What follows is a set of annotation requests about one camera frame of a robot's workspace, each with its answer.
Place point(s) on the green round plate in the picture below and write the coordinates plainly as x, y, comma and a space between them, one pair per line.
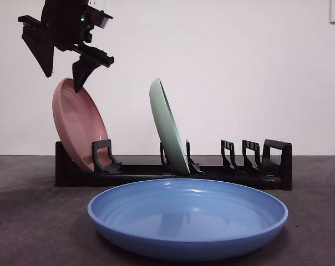
167, 130

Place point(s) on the blue round plate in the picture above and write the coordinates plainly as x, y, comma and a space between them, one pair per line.
184, 235

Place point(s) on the black plastic plate rack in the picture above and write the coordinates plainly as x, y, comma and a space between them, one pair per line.
278, 166

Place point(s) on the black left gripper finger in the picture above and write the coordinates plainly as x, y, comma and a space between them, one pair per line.
81, 72
42, 50

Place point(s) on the pink round plate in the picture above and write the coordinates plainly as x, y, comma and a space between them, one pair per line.
73, 119

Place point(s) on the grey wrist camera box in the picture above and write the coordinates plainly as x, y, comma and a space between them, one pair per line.
105, 20

